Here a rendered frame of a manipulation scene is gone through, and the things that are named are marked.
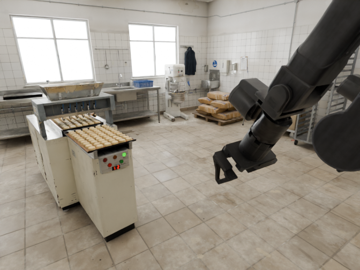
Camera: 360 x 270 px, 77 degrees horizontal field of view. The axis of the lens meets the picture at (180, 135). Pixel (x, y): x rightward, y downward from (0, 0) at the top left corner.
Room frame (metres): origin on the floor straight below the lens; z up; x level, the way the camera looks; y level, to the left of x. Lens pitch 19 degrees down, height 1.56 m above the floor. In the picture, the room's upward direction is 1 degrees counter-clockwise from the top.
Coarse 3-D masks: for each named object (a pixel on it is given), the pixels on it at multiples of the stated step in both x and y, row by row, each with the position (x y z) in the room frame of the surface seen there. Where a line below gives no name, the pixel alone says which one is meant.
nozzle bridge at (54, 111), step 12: (96, 96) 2.35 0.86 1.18; (108, 96) 2.39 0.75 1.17; (36, 108) 2.02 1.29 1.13; (48, 108) 2.10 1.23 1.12; (60, 108) 2.17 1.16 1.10; (72, 108) 2.24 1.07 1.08; (84, 108) 2.31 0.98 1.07; (96, 108) 2.39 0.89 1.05; (108, 108) 2.42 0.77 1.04; (108, 120) 2.52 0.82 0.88
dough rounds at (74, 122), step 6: (54, 120) 2.41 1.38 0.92; (60, 120) 2.40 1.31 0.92; (66, 120) 2.39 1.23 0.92; (72, 120) 2.39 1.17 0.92; (78, 120) 2.40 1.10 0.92; (84, 120) 2.39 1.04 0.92; (90, 120) 2.39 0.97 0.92; (96, 120) 2.38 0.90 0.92; (60, 126) 2.22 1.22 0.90; (66, 126) 2.15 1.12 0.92; (72, 126) 2.14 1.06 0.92; (78, 126) 2.18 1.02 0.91
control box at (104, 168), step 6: (126, 150) 1.72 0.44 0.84; (102, 156) 1.60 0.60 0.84; (108, 156) 1.62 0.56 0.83; (120, 156) 1.68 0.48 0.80; (126, 156) 1.71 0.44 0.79; (102, 162) 1.58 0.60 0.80; (108, 162) 1.61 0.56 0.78; (114, 162) 1.64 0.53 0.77; (126, 162) 1.71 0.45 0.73; (102, 168) 1.58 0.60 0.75; (108, 168) 1.61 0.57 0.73
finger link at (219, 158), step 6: (222, 150) 0.45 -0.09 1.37; (216, 156) 0.44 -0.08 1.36; (222, 156) 0.44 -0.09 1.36; (228, 156) 0.44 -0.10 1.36; (216, 162) 0.44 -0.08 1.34; (222, 162) 0.43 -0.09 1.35; (228, 162) 0.43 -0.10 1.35; (216, 168) 0.45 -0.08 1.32; (222, 168) 0.42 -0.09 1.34; (228, 168) 0.41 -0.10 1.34; (216, 174) 0.46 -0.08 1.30; (228, 174) 0.41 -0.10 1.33; (234, 174) 0.41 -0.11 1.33; (216, 180) 0.46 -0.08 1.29; (222, 180) 0.44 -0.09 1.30; (228, 180) 0.41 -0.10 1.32
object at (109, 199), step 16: (80, 160) 1.81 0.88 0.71; (96, 160) 1.59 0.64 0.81; (80, 176) 1.89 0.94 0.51; (96, 176) 1.58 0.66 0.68; (112, 176) 1.66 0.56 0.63; (128, 176) 1.74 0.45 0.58; (80, 192) 1.98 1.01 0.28; (96, 192) 1.57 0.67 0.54; (112, 192) 1.65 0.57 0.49; (128, 192) 1.73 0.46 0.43; (96, 208) 1.62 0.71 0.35; (112, 208) 1.63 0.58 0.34; (128, 208) 1.72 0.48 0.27; (96, 224) 1.68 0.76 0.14; (112, 224) 1.62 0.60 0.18; (128, 224) 1.72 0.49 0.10
